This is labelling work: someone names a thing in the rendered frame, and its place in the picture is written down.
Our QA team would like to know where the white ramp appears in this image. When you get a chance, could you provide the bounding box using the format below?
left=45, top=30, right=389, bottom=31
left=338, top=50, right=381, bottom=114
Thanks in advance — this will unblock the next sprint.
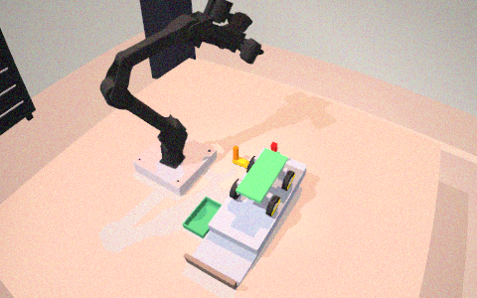
left=184, top=157, right=307, bottom=289

